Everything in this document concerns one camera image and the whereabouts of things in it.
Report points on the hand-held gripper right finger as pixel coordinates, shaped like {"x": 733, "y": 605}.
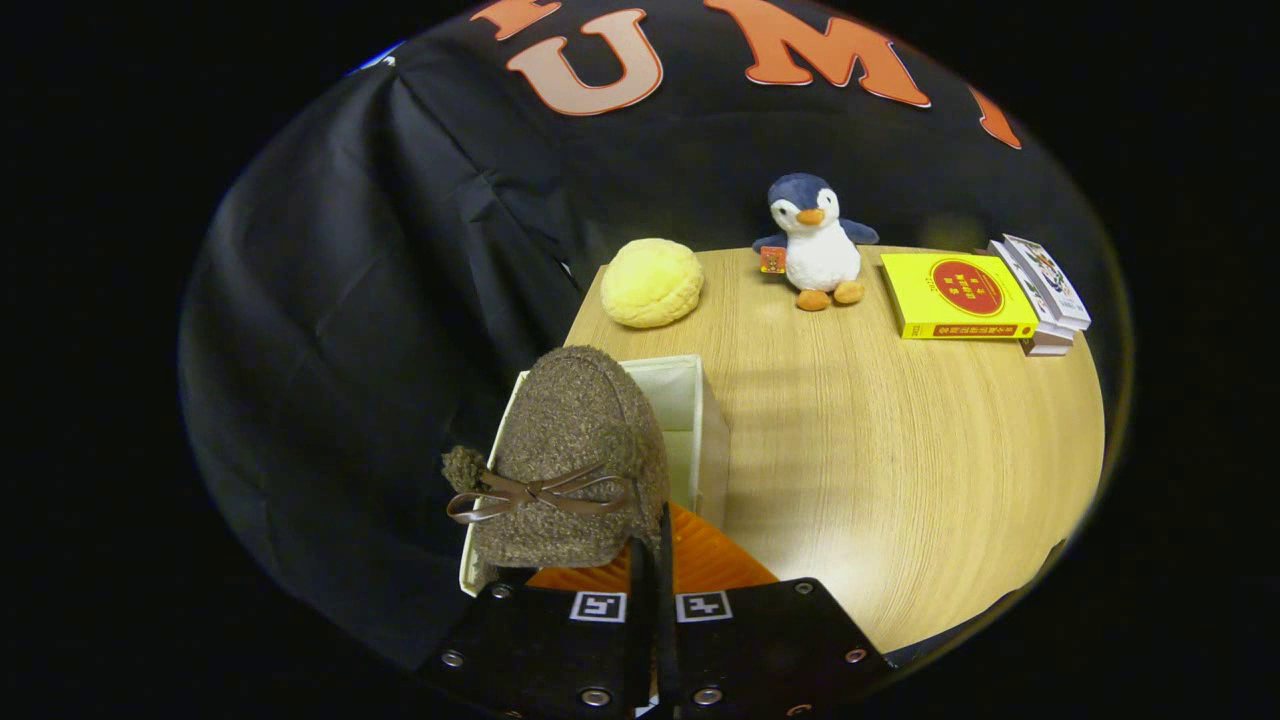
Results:
{"x": 770, "y": 650}

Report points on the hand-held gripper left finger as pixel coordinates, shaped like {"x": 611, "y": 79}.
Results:
{"x": 550, "y": 650}

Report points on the brown fuzzy shoe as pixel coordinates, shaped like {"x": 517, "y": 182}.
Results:
{"x": 580, "y": 420}

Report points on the cream fabric storage box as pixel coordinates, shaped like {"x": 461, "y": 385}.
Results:
{"x": 685, "y": 400}

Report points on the yellow bun plush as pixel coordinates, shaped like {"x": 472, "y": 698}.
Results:
{"x": 652, "y": 283}

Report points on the penguin plush toy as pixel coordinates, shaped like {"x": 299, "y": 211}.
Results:
{"x": 820, "y": 250}

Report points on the yellow book with red circle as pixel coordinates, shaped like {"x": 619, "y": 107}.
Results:
{"x": 955, "y": 290}

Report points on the white illustrated book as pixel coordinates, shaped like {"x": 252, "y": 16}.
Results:
{"x": 1022, "y": 285}
{"x": 1050, "y": 280}

